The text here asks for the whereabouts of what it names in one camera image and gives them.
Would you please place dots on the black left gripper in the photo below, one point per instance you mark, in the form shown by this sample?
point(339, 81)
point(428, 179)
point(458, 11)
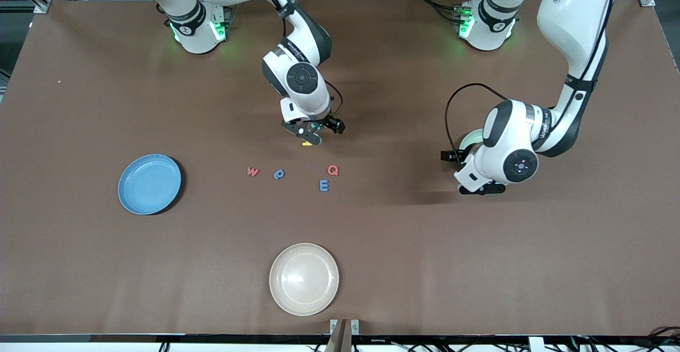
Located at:
point(458, 156)

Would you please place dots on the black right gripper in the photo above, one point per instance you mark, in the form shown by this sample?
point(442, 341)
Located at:
point(325, 123)

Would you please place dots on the red foam letter Q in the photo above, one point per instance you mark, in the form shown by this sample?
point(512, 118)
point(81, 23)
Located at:
point(330, 170)

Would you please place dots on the blue foam lowercase letter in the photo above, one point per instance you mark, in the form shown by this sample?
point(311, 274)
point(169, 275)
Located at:
point(279, 174)

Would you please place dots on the red foam lowercase letter w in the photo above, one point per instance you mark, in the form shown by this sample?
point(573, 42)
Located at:
point(253, 172)

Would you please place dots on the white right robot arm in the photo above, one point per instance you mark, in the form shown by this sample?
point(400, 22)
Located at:
point(297, 78)

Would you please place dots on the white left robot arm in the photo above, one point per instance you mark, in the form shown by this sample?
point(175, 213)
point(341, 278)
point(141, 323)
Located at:
point(574, 12)

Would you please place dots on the light green plate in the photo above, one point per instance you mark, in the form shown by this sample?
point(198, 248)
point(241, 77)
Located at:
point(470, 139)

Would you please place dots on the blue foam letter E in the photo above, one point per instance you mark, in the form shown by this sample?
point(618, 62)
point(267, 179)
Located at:
point(322, 185)

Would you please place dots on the beige plate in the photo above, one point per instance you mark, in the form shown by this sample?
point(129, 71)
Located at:
point(304, 279)

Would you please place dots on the blue plate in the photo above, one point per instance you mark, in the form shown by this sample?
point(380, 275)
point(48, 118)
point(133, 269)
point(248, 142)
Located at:
point(150, 185)

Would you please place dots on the metal bracket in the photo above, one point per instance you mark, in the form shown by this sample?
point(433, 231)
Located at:
point(344, 327)

